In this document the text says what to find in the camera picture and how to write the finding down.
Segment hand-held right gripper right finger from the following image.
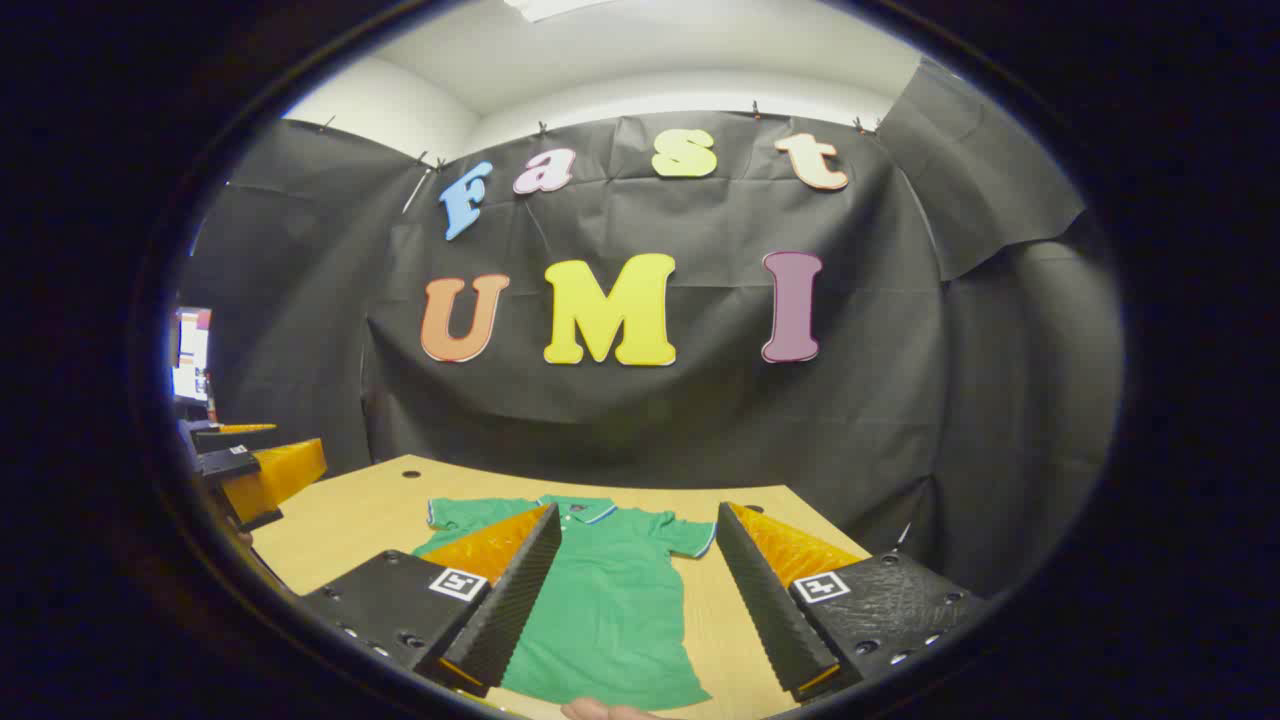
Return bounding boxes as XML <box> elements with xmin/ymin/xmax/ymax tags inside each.
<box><xmin>716</xmin><ymin>502</ymin><xmax>991</xmax><ymax>701</ymax></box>

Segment black backdrop cloth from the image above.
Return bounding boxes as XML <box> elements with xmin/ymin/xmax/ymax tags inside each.
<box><xmin>175</xmin><ymin>55</ymin><xmax>1126</xmax><ymax>601</ymax></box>

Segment green T-shirt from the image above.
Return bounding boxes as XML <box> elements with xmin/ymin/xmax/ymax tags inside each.
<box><xmin>413</xmin><ymin>494</ymin><xmax>718</xmax><ymax>713</ymax></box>

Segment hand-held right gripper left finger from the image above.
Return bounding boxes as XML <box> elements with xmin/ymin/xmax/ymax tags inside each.
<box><xmin>300</xmin><ymin>502</ymin><xmax>563</xmax><ymax>698</ymax></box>

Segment computer monitor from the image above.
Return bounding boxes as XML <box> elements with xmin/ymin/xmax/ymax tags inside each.
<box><xmin>172</xmin><ymin>308</ymin><xmax>213</xmax><ymax>403</ymax></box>

